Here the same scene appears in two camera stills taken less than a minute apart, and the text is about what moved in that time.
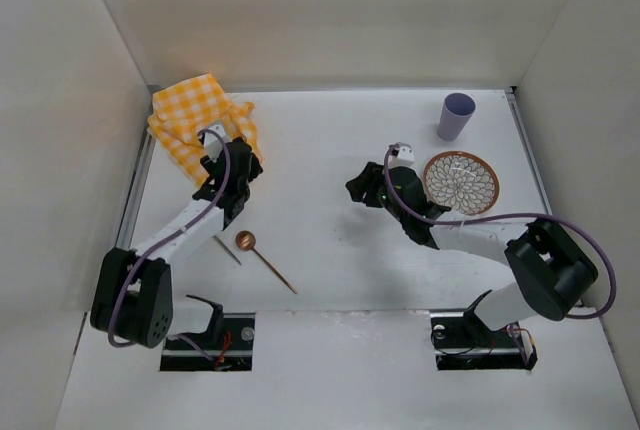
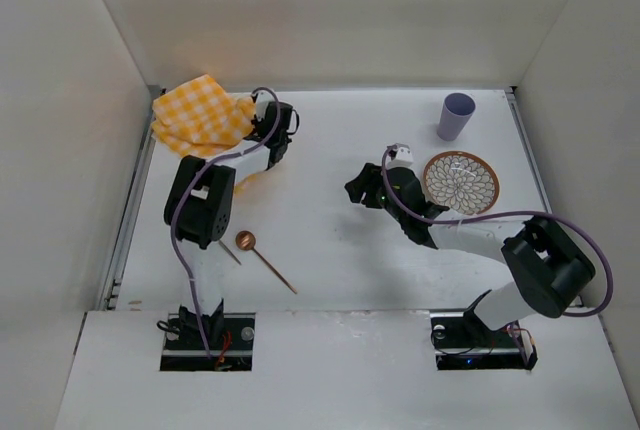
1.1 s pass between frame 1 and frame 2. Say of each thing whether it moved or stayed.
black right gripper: stayed
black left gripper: moved
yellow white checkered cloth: stayed
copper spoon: stayed
